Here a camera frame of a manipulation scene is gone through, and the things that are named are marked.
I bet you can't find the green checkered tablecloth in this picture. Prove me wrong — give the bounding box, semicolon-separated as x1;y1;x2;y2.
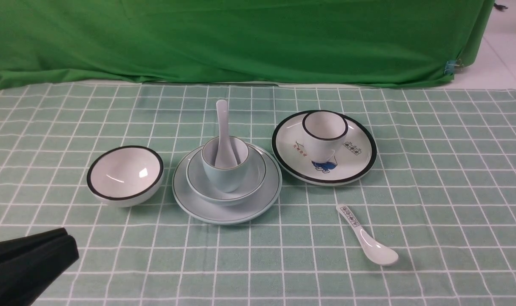
0;83;516;306

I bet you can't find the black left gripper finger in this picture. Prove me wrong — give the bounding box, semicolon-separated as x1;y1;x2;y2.
0;235;79;306
0;228;68;263

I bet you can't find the light blue ceramic cup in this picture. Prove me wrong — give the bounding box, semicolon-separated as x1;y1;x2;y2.
201;137;250;192

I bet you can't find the green backdrop cloth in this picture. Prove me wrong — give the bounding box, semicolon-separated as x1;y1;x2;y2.
0;0;494;90

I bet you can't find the white spoon with print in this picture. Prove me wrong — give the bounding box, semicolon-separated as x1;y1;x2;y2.
336;204;399;266

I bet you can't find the white cup black rim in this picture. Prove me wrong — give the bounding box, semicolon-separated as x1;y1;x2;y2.
301;110;349;164

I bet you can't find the light blue ceramic spoon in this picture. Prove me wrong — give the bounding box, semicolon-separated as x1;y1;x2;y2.
215;99;238;169

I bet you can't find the light blue bowl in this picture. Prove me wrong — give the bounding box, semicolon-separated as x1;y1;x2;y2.
186;147;266;207

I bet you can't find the white plate black rim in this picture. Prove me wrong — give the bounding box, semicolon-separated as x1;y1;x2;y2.
271;110;378;186

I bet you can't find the light blue plate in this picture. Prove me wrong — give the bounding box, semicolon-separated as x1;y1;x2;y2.
172;144;282;225

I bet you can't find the white bowl black rim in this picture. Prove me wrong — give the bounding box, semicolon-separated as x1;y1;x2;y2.
86;145;165;207

